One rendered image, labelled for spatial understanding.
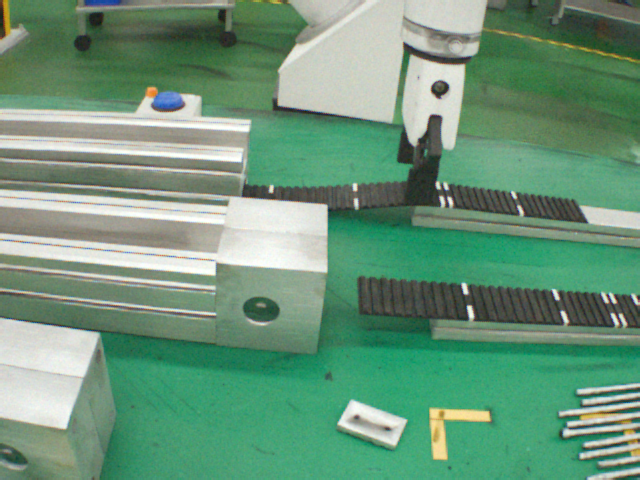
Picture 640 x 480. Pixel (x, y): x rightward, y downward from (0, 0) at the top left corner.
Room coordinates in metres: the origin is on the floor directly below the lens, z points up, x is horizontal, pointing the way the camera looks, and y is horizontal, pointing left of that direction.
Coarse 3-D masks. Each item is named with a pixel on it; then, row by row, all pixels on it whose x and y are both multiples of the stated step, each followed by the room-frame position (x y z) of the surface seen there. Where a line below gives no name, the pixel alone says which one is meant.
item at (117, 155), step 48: (0, 144) 0.58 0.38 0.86; (48, 144) 0.58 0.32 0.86; (96, 144) 0.59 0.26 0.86; (144, 144) 0.60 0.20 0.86; (192, 144) 0.66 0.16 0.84; (240, 144) 0.66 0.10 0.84; (48, 192) 0.58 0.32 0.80; (96, 192) 0.58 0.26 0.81; (144, 192) 0.59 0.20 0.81; (192, 192) 0.60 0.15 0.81; (240, 192) 0.60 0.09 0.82
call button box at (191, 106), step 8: (184, 96) 0.80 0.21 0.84; (192, 96) 0.80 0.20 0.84; (144, 104) 0.76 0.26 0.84; (152, 104) 0.76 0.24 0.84; (184, 104) 0.76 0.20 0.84; (192, 104) 0.77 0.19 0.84; (200, 104) 0.79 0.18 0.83; (136, 112) 0.74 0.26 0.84; (144, 112) 0.74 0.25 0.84; (152, 112) 0.74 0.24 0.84; (160, 112) 0.74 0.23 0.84; (168, 112) 0.74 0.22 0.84; (176, 112) 0.74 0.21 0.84; (184, 112) 0.74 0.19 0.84; (192, 112) 0.75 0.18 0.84; (200, 112) 0.80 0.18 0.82
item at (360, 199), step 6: (354, 186) 0.67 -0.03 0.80; (360, 186) 0.67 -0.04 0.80; (366, 186) 0.67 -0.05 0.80; (354, 192) 0.65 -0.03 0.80; (360, 192) 0.66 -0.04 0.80; (366, 192) 0.65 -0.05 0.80; (354, 198) 0.64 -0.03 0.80; (360, 198) 0.64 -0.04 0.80; (366, 198) 0.64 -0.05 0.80; (354, 204) 0.63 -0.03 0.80; (360, 204) 0.63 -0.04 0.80; (366, 204) 0.63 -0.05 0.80
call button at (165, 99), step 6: (156, 96) 0.76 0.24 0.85; (162, 96) 0.76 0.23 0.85; (168, 96) 0.76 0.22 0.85; (174, 96) 0.76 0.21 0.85; (180, 96) 0.77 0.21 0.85; (156, 102) 0.75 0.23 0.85; (162, 102) 0.74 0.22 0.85; (168, 102) 0.75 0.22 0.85; (174, 102) 0.75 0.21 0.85; (180, 102) 0.76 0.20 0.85
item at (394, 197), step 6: (384, 186) 0.67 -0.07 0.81; (390, 186) 0.66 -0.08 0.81; (396, 186) 0.66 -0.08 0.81; (390, 192) 0.65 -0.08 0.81; (396, 192) 0.65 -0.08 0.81; (390, 198) 0.64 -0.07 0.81; (396, 198) 0.64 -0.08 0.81; (402, 198) 0.64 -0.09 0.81; (390, 204) 0.63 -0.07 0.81; (396, 204) 0.63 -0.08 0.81; (402, 204) 0.63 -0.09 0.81
